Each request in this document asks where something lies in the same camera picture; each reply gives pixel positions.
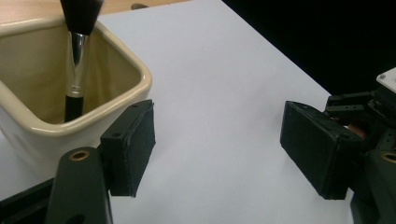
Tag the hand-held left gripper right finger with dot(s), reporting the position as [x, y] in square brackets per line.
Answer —
[320, 149]

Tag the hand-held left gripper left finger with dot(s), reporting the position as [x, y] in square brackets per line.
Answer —
[127, 146]

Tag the beige square ceramic cup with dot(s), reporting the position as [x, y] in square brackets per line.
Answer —
[118, 71]

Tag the black makeup brush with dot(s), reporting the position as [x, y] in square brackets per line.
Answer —
[76, 65]

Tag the white table sheet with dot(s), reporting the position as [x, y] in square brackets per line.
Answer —
[218, 93]

